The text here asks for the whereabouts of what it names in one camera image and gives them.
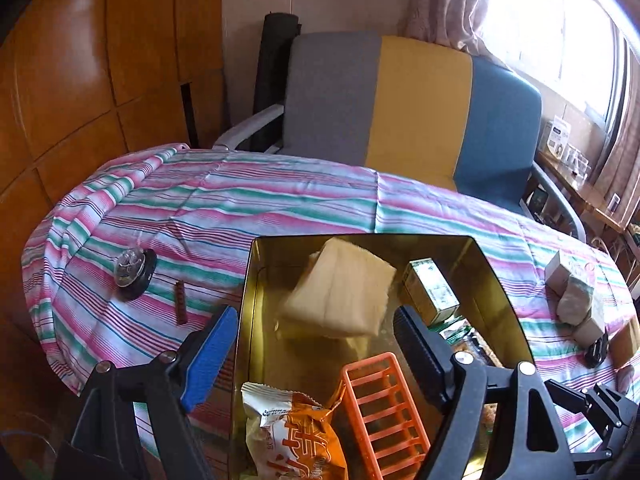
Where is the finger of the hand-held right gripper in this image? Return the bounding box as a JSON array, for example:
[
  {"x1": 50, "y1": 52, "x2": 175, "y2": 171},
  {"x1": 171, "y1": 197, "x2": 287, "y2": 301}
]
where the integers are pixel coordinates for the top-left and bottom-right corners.
[
  {"x1": 594, "y1": 384, "x2": 640, "y2": 422},
  {"x1": 545, "y1": 379, "x2": 621, "y2": 429}
]

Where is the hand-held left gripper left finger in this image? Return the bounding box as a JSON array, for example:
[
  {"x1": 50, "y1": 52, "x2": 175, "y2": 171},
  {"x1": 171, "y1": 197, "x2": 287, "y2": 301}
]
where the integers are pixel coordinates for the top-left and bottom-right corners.
[{"x1": 52, "y1": 305, "x2": 239, "y2": 480}]

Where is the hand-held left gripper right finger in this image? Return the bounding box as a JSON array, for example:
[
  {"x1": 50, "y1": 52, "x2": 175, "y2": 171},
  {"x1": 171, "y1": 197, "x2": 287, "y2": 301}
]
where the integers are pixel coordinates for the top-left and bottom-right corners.
[{"x1": 392, "y1": 305, "x2": 576, "y2": 480}]

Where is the orange plastic rack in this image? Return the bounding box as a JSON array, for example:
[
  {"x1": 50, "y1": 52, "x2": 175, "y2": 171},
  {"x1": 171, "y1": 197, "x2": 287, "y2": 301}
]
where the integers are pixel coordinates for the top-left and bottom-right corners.
[{"x1": 340, "y1": 352, "x2": 432, "y2": 480}]

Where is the small green white box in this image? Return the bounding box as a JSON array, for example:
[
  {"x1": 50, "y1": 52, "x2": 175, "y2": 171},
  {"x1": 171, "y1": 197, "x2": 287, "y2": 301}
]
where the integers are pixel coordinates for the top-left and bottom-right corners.
[{"x1": 402, "y1": 257, "x2": 461, "y2": 325}]

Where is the gold-lined square container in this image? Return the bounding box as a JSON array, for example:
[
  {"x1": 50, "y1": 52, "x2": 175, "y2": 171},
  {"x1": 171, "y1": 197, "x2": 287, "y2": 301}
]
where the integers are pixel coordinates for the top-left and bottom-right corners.
[{"x1": 231, "y1": 234, "x2": 536, "y2": 480}]

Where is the yellow sponge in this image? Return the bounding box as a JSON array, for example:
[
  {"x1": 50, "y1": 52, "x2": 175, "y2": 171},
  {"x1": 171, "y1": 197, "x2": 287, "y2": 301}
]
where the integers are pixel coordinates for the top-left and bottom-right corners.
[{"x1": 277, "y1": 236, "x2": 398, "y2": 339}]

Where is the orange white snack packet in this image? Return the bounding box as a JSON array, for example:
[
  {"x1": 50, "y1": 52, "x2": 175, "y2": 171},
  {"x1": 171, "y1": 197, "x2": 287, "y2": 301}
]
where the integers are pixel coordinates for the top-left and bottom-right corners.
[{"x1": 241, "y1": 381, "x2": 348, "y2": 480}]

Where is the small black object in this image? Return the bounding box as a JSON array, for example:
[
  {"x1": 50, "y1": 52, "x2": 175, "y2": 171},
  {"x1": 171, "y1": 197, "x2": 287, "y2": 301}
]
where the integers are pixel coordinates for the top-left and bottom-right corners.
[{"x1": 585, "y1": 332, "x2": 610, "y2": 368}]

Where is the dark snack packet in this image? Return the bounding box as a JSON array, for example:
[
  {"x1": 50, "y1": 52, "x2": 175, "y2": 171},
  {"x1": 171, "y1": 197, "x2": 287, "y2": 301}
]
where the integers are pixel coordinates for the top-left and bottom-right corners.
[{"x1": 435, "y1": 320, "x2": 501, "y2": 366}]

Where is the small brown bar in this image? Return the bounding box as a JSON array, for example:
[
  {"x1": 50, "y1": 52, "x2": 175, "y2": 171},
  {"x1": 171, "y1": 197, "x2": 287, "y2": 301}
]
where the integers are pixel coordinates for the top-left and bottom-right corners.
[{"x1": 172, "y1": 282, "x2": 188, "y2": 326}]

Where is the rolled beige cloth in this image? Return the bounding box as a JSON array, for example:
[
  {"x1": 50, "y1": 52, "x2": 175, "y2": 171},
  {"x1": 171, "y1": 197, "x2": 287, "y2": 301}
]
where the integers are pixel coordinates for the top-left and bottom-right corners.
[{"x1": 557, "y1": 272, "x2": 598, "y2": 325}]

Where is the round black puck light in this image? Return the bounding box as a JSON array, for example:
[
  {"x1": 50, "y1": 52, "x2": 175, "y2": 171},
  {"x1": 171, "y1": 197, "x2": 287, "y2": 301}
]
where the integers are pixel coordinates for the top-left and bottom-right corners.
[{"x1": 114, "y1": 248, "x2": 158, "y2": 302}]

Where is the striped tablecloth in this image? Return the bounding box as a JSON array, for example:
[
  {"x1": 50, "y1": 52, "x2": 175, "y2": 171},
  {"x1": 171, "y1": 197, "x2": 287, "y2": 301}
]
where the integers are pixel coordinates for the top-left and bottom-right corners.
[{"x1": 21, "y1": 142, "x2": 640, "y2": 466}]

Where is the wooden side desk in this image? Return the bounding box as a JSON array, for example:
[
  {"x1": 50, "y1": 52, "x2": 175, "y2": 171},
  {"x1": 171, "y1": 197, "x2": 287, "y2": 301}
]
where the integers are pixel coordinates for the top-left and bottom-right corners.
[{"x1": 535, "y1": 147, "x2": 640, "y2": 241}]

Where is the row of clear jars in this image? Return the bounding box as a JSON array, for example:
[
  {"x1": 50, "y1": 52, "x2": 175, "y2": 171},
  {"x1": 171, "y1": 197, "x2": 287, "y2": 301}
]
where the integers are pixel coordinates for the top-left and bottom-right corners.
[{"x1": 562, "y1": 145, "x2": 593, "y2": 176}]

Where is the grey yellow blue armchair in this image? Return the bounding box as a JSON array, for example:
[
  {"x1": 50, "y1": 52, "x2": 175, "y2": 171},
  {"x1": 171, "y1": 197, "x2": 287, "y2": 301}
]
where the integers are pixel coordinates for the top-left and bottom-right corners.
[{"x1": 212, "y1": 31, "x2": 588, "y2": 241}]

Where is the pale patterned curtain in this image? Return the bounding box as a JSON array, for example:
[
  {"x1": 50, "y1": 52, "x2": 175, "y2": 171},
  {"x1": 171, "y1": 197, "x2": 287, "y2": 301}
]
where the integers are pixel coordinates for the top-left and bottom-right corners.
[
  {"x1": 402, "y1": 0, "x2": 496, "y2": 56},
  {"x1": 595, "y1": 50, "x2": 640, "y2": 221}
]

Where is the white carton on desk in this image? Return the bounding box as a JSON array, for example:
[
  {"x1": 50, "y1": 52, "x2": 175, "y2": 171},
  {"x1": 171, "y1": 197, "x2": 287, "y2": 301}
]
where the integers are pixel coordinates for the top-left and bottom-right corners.
[{"x1": 542, "y1": 116, "x2": 573, "y2": 158}]

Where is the black rolled mat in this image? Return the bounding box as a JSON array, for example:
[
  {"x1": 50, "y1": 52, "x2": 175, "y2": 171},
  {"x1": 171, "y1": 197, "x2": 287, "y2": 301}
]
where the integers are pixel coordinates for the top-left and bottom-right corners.
[{"x1": 251, "y1": 11, "x2": 303, "y2": 153}]

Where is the orange wooden cabinet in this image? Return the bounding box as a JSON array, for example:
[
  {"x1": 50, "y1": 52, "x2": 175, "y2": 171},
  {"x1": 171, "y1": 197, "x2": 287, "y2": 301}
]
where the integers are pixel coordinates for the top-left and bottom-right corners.
[{"x1": 0, "y1": 0, "x2": 226, "y2": 311}]

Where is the window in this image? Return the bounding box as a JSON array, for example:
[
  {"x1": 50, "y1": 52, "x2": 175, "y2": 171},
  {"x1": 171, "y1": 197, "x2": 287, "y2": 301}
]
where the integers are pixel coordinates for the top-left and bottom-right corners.
[{"x1": 480, "y1": 0, "x2": 631, "y2": 136}]

